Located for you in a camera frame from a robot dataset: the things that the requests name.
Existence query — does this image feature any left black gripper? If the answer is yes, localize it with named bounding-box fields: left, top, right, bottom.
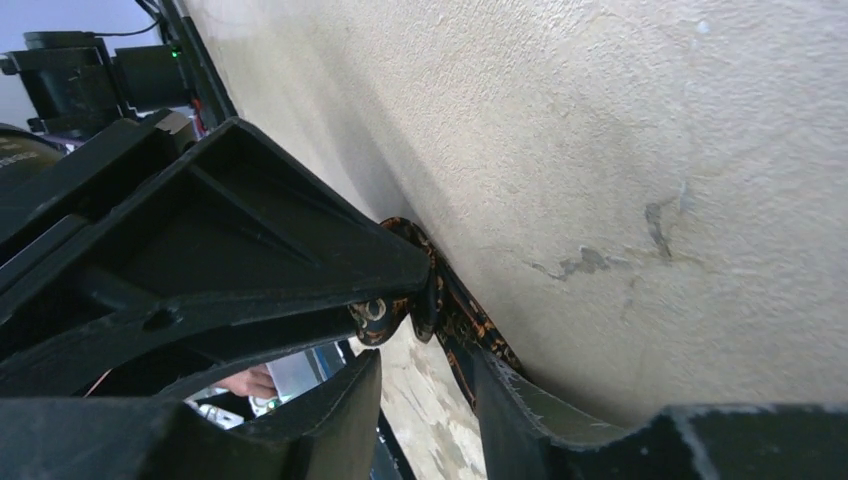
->
left=1, top=350, right=381, bottom=479

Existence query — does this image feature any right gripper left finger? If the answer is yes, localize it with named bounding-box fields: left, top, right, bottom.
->
left=1, top=118, right=429, bottom=397

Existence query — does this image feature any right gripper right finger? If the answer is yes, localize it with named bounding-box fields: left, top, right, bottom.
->
left=474, top=352, right=847, bottom=479

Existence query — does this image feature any dark brown patterned tie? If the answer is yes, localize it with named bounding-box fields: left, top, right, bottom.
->
left=348, top=217, right=524, bottom=410

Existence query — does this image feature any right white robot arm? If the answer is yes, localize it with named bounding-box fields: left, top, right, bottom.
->
left=1, top=32, right=847, bottom=479

